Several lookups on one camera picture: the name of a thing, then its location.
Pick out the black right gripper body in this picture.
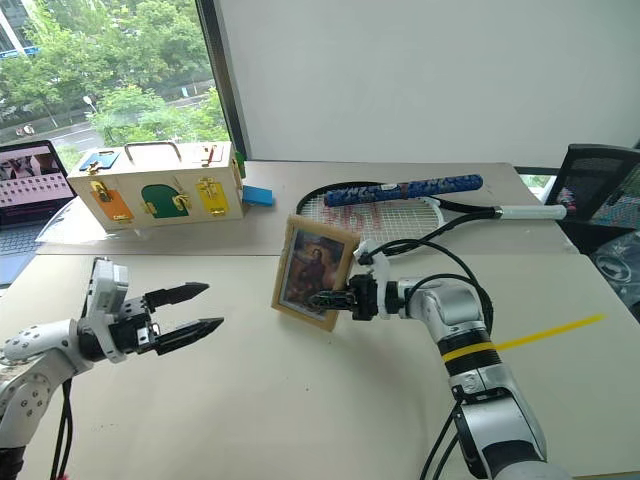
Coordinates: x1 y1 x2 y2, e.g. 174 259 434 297
347 273 380 322

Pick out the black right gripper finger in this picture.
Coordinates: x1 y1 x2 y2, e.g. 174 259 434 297
307 288 354 312

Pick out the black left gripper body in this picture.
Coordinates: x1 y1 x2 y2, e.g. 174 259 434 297
106 294 162 356

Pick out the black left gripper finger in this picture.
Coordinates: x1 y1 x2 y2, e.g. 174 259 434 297
151 316 226 357
143 282 211 311

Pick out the wooden picture frame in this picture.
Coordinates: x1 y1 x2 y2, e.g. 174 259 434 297
270 214 362 333

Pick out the black white tennis racket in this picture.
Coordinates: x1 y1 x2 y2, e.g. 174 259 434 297
295 181 569 247

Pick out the wooden latch puzzle box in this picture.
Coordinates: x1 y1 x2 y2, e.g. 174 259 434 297
65 140 247 234

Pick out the blue patterned tube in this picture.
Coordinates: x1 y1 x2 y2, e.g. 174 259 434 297
323 173 484 208

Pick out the blue rectangular block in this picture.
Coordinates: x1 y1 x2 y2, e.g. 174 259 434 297
241 185 276 208

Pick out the open laptop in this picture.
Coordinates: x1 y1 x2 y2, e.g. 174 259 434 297
0 139 77 287

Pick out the yellow tape strip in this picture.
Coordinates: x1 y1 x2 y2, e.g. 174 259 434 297
496 313 609 352

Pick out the dark patterned bag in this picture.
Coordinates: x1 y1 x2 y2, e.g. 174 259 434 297
588 231 640 321

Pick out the black mesh office chair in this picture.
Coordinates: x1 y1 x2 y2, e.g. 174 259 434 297
543 143 640 257

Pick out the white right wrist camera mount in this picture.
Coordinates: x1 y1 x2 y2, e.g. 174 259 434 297
353 239 392 321

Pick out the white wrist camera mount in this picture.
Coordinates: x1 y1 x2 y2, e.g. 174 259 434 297
81 258 131 364
353 239 392 321

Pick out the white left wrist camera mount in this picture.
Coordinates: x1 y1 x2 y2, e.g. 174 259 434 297
81 258 131 364

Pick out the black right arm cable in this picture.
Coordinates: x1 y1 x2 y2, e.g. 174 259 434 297
356 238 496 480

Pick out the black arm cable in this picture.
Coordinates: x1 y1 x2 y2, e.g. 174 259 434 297
48 378 75 480
356 238 496 480

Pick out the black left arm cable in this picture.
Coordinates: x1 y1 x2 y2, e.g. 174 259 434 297
48 378 75 480

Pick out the dark window frame post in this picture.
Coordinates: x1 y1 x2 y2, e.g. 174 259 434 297
195 0 255 162

